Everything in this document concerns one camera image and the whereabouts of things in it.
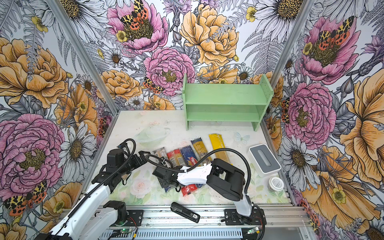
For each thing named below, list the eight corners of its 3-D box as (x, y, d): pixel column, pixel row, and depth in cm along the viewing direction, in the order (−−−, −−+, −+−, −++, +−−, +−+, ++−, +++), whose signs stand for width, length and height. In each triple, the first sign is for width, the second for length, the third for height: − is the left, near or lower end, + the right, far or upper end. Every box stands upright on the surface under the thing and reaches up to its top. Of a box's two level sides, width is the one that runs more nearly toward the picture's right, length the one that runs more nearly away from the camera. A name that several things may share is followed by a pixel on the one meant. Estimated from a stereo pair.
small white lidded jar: (266, 193, 84) (272, 189, 78) (263, 182, 88) (268, 177, 82) (279, 193, 84) (285, 189, 78) (275, 182, 88) (281, 177, 82)
